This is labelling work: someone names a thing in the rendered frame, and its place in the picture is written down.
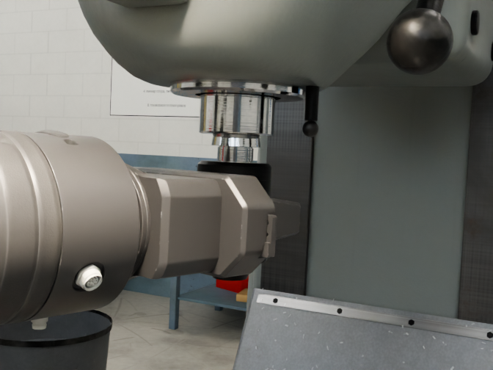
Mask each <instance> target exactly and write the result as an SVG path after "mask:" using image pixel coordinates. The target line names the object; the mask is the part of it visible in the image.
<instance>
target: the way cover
mask: <svg viewBox="0 0 493 370"><path fill-rule="evenodd" d="M296 297H297V299H296ZM261 299H262V302H261ZM284 304H285V306H284ZM263 307H264V308H263ZM262 308H263V309H262ZM283 312H286V313H283ZM290 314H291V315H290ZM289 315H290V316H289ZM288 316H289V317H288ZM276 318H277V319H276ZM273 319H276V320H273ZM294 322H295V323H296V325H295V324H294ZM472 323H475V324H473V325H472ZM285 325H288V327H286V326H285ZM402 325H403V328H402ZM466 325H467V327H466ZM258 329H259V331H258ZM300 330H301V332H300ZM489 330H490V331H489ZM389 331H390V332H392V333H389ZM319 332H320V333H319ZM318 333H319V334H318ZM404 333H408V335H404ZM303 335H304V338H303ZM432 336H434V337H435V339H434V338H433V337H432ZM275 339H276V340H277V341H275ZM340 342H343V343H342V344H341V343H340ZM443 342H444V343H443ZM482 342H484V343H485V344H483V343H482ZM445 344H447V345H446V346H445ZM256 346H257V348H258V349H256V348H255V347H256ZM280 346H281V347H282V349H281V348H280ZM327 346H328V349H329V350H328V349H327ZM423 346H424V347H425V349H424V348H423ZM481 348H483V349H481ZM491 350H493V324H486V323H481V322H472V321H467V320H462V319H453V318H448V317H442V316H433V315H428V314H423V313H414V312H409V311H400V310H395V309H389V308H380V307H376V306H370V305H361V304H356V303H351V302H342V301H337V300H334V301H332V300H328V299H323V298H317V297H308V296H304V295H298V294H289V293H285V292H279V291H270V290H265V289H264V290H262V289H256V288H253V290H252V295H251V298H250V301H249V307H248V310H247V313H246V318H245V322H244V326H243V330H242V333H241V338H240V341H239V345H238V350H237V353H236V357H235V362H234V365H233V370H266V369H267V368H269V369H268V370H270V369H272V370H283V369H285V370H312V369H313V370H450V369H451V368H452V366H453V367H454V368H453V370H493V351H492V352H491ZM362 355H364V356H363V357H362ZM286 358H287V359H288V360H286ZM403 362H405V363H403ZM273 365H274V368H272V366H273ZM316 365H317V367H318V368H317V367H316ZM360 365H362V366H360Z"/></svg>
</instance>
